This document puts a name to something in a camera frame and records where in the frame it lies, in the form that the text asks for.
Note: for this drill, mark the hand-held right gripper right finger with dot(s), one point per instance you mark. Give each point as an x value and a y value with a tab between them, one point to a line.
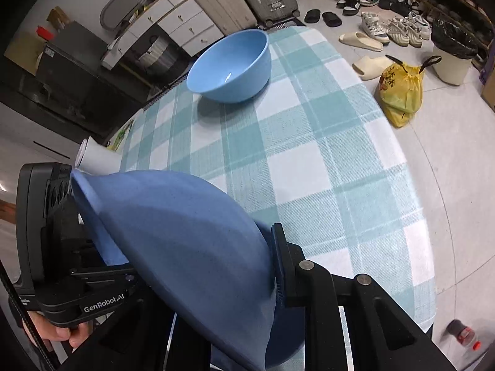
279	264

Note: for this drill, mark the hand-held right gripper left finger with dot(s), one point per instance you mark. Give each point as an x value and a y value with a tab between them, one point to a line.
154	328

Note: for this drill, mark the blue bowl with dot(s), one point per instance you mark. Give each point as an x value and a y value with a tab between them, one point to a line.
174	247
288	336
232	65

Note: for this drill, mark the person's left hand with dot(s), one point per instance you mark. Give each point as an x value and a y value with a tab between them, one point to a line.
62	334

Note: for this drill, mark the white electric kettle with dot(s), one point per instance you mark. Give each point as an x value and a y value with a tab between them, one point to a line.
94	158

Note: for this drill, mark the teal checked tablecloth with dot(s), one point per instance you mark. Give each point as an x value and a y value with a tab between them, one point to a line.
309	162

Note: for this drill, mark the green vegetable packet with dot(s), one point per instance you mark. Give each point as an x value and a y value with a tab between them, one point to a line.
120	135

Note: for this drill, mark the dark refrigerator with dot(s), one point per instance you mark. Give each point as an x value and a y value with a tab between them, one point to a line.
73	62

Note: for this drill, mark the red cap bottle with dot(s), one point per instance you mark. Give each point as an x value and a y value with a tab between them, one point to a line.
464	334

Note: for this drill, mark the yellow plastic bag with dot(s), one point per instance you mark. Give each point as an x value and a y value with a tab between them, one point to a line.
402	92

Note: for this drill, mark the red box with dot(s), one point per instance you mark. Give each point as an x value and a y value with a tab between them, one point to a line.
44	33

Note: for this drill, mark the wicker laundry basket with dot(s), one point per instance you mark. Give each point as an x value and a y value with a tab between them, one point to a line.
156	56

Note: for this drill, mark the cream slipper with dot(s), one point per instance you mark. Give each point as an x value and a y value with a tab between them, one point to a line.
373	66
361	41

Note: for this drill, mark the brown cardboard box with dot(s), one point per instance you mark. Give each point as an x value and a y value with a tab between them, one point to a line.
58	15

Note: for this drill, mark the black slipper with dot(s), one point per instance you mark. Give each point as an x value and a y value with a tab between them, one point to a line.
312	16
331	19

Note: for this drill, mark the white dresser desk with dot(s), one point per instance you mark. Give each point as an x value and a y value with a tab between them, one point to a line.
170	23

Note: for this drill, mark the cluster of sneakers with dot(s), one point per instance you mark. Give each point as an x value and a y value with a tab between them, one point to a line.
386	23

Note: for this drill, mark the beige suitcase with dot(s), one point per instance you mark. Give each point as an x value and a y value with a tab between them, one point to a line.
216	0

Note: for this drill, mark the white trash bin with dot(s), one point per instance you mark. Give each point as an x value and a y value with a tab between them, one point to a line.
452	54

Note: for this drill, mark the purple plastic bag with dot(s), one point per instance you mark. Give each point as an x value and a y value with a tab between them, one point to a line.
488	65

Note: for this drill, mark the metal shoe rack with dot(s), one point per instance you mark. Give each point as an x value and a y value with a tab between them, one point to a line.
460	0

